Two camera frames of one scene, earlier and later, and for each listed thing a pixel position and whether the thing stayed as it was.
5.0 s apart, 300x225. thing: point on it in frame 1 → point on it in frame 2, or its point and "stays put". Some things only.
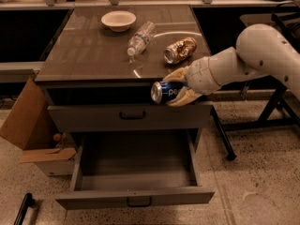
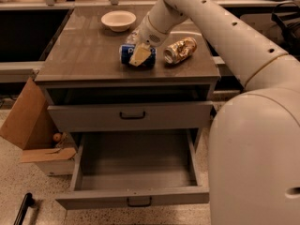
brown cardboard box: x=33 y=126 stays put
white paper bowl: x=118 y=21 stays put
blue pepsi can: x=165 y=91 → x=126 y=53
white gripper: x=201 y=75 → x=151 y=35
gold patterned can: x=180 y=51 stays put
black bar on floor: x=26 y=203 stays put
